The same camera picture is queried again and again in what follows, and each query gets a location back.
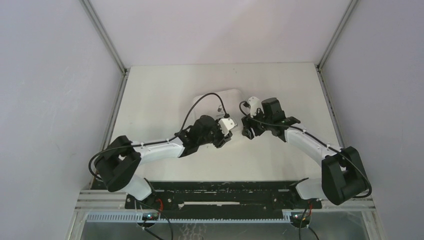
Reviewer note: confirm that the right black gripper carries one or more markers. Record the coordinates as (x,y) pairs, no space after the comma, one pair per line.
(247,125)

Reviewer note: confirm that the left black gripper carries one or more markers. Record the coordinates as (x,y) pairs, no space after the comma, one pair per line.
(222,139)

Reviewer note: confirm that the white medicine kit case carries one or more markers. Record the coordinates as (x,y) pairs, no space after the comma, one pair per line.
(212,106)

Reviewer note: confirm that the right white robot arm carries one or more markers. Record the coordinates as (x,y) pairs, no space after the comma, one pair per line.
(343,176)

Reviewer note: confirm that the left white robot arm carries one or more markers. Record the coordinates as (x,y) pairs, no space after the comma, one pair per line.
(116,165)

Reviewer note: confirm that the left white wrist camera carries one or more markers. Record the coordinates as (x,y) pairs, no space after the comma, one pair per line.
(226,125)

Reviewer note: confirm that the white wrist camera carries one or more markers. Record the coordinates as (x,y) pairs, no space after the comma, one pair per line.
(226,125)
(254,104)

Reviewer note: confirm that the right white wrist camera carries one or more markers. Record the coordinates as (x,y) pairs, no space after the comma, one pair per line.
(254,104)

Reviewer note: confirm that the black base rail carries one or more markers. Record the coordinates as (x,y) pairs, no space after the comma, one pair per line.
(218,200)

